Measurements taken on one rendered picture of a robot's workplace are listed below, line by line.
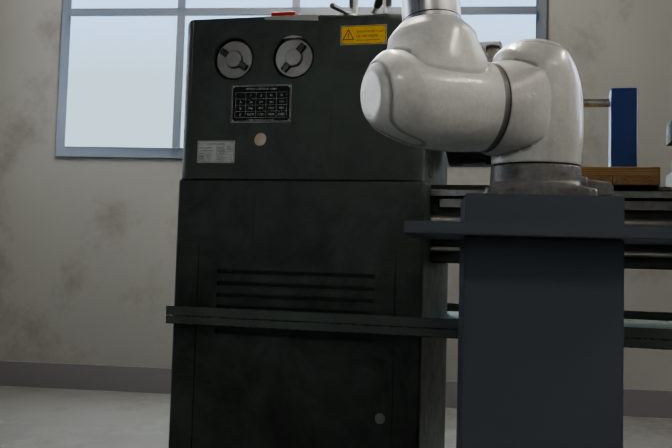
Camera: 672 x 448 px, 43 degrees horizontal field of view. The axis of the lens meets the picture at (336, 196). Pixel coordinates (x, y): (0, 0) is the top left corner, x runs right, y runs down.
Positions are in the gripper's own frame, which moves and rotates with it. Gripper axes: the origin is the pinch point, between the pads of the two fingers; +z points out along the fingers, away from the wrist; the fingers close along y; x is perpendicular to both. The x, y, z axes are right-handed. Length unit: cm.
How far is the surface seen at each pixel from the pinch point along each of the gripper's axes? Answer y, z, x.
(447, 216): 21, 51, -4
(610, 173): 57, 41, -6
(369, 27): 3.1, 8.2, -14.2
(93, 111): -176, -5, 170
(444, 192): 20, 46, -5
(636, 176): 62, 42, -6
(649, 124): 87, -2, 208
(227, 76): -32.0, 18.6, -13.2
